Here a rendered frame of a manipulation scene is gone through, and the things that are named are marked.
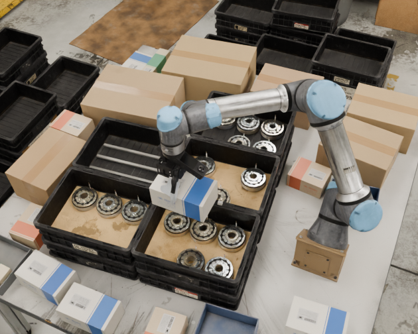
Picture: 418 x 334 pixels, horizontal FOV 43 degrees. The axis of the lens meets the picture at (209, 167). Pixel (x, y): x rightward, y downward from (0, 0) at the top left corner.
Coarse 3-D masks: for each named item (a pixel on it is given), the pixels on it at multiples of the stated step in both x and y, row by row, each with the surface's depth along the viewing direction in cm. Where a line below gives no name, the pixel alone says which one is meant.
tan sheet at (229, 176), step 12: (192, 156) 226; (216, 168) 221; (228, 168) 221; (240, 168) 221; (216, 180) 217; (228, 180) 217; (240, 180) 217; (228, 192) 213; (240, 192) 213; (252, 192) 213; (264, 192) 212; (240, 204) 209; (252, 204) 209
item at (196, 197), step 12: (156, 180) 179; (180, 180) 179; (192, 180) 179; (204, 180) 178; (156, 192) 177; (180, 192) 175; (192, 192) 175; (204, 192) 175; (216, 192) 182; (156, 204) 183; (168, 204) 180; (180, 204) 176; (192, 204) 173; (204, 204) 173; (192, 216) 178; (204, 216) 177
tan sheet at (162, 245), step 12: (156, 240) 199; (168, 240) 199; (180, 240) 199; (192, 240) 199; (216, 240) 199; (156, 252) 196; (168, 252) 196; (204, 252) 195; (216, 252) 195; (228, 252) 195; (240, 252) 195
